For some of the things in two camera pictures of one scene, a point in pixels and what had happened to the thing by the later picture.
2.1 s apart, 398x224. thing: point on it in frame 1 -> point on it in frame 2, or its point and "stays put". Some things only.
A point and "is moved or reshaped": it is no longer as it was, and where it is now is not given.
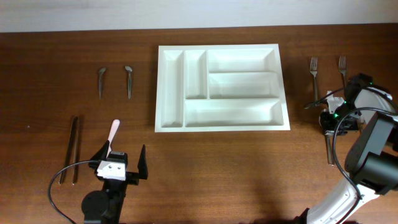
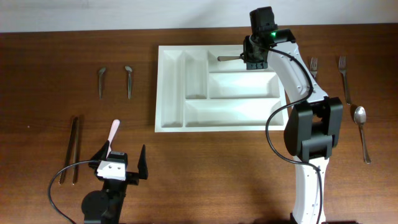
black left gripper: x=133 y=177 stays put
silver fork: x=342 y=68 stays put
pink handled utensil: x=115 y=124 stays put
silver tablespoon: x=329 y=137 is moved or reshaped
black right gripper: x=325 y=124 -> x=250 y=63
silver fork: x=313 y=69 stays put
